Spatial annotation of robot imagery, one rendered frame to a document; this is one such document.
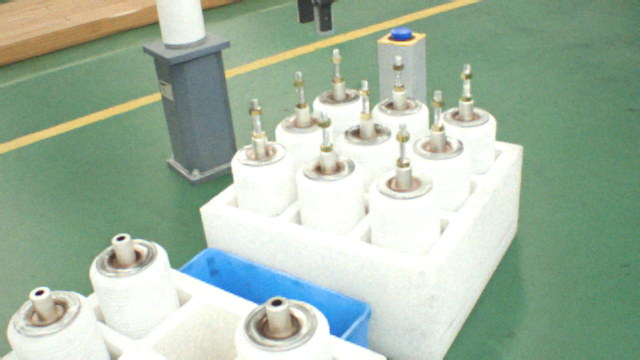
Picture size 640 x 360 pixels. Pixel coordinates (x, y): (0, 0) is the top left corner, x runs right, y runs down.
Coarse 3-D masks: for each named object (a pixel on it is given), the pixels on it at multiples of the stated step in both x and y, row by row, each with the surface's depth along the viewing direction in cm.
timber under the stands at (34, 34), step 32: (32, 0) 313; (64, 0) 302; (96, 0) 294; (128, 0) 286; (224, 0) 291; (0, 32) 259; (32, 32) 253; (64, 32) 253; (96, 32) 261; (0, 64) 242
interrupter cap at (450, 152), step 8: (424, 136) 98; (448, 136) 98; (416, 144) 97; (424, 144) 97; (448, 144) 96; (456, 144) 96; (416, 152) 94; (424, 152) 94; (432, 152) 94; (440, 152) 94; (448, 152) 94; (456, 152) 93; (440, 160) 92
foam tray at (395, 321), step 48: (480, 192) 97; (240, 240) 99; (288, 240) 93; (336, 240) 90; (480, 240) 97; (336, 288) 92; (384, 288) 87; (432, 288) 83; (480, 288) 103; (384, 336) 92; (432, 336) 87
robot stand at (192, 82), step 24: (144, 48) 139; (192, 48) 134; (216, 48) 135; (168, 72) 135; (192, 72) 135; (216, 72) 138; (168, 96) 140; (192, 96) 137; (216, 96) 140; (168, 120) 145; (192, 120) 139; (216, 120) 142; (192, 144) 142; (216, 144) 145; (192, 168) 145; (216, 168) 147
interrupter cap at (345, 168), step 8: (312, 160) 95; (320, 160) 95; (336, 160) 94; (344, 160) 94; (352, 160) 94; (304, 168) 93; (312, 168) 93; (320, 168) 93; (344, 168) 92; (352, 168) 92; (304, 176) 91; (312, 176) 91; (320, 176) 91; (328, 176) 90; (336, 176) 90; (344, 176) 90
